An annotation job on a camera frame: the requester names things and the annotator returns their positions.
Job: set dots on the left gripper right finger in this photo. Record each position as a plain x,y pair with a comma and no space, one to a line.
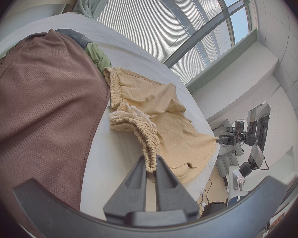
172,190

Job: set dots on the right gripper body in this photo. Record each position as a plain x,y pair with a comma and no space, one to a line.
228,139

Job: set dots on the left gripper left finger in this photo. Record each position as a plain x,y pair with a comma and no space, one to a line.
129,190

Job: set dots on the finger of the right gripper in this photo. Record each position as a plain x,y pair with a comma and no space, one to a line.
217,140

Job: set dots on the tan shorts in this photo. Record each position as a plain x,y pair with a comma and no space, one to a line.
176,137

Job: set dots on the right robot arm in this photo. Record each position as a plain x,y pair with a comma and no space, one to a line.
257,113

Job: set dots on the bed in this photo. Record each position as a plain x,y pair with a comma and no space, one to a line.
139,58

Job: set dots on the brown garment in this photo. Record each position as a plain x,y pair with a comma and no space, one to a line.
39,95

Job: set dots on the window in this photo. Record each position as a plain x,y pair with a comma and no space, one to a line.
164,21

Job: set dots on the green garment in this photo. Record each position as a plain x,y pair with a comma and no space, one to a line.
99,58

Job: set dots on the dark grey garment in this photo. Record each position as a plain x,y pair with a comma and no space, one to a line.
77,37

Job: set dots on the pale green curtain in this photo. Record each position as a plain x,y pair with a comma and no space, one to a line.
89,4

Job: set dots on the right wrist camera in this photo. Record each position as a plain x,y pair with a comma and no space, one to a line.
239,126

